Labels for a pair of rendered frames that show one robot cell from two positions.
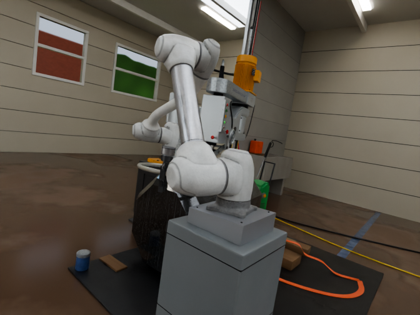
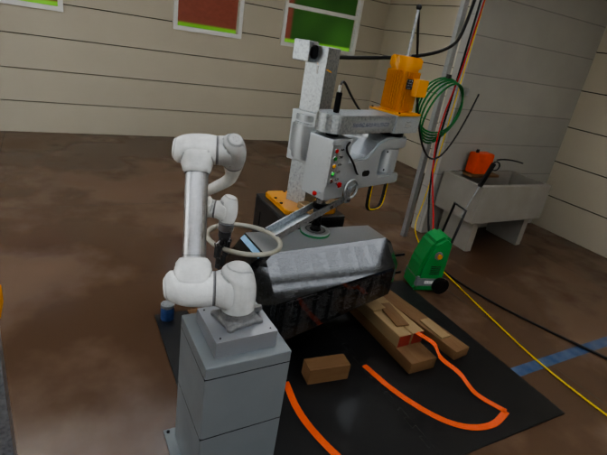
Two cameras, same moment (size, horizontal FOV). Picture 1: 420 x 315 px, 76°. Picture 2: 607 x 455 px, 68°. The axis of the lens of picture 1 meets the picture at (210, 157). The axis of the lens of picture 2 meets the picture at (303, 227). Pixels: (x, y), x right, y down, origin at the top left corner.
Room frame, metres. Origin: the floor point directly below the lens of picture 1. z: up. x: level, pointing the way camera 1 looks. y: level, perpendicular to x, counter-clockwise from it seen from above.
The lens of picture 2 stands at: (-0.34, -0.94, 2.09)
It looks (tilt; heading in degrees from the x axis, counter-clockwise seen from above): 23 degrees down; 20
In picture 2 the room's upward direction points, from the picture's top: 9 degrees clockwise
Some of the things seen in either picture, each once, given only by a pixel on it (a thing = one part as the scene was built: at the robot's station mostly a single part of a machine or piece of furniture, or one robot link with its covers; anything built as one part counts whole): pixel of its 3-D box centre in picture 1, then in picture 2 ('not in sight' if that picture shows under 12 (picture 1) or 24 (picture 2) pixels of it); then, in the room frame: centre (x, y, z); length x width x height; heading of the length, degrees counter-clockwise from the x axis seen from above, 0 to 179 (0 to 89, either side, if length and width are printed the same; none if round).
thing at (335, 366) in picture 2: not in sight; (325, 368); (2.04, -0.39, 0.07); 0.30 x 0.12 x 0.12; 135
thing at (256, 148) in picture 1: (257, 147); (482, 162); (5.68, -0.97, 1.00); 0.50 x 0.22 x 0.33; 142
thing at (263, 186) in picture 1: (257, 190); (434, 246); (3.86, -0.77, 0.43); 0.35 x 0.35 x 0.87; 36
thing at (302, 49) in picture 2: not in sight; (305, 51); (3.02, 0.50, 2.00); 0.20 x 0.18 x 0.15; 51
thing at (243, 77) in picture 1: (245, 75); (403, 85); (3.11, -0.26, 1.88); 0.31 x 0.28 x 0.40; 67
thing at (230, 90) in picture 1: (231, 95); (367, 124); (2.83, -0.13, 1.60); 0.96 x 0.25 x 0.17; 157
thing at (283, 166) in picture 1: (264, 174); (488, 209); (5.64, -1.21, 0.43); 1.30 x 0.62 x 0.86; 142
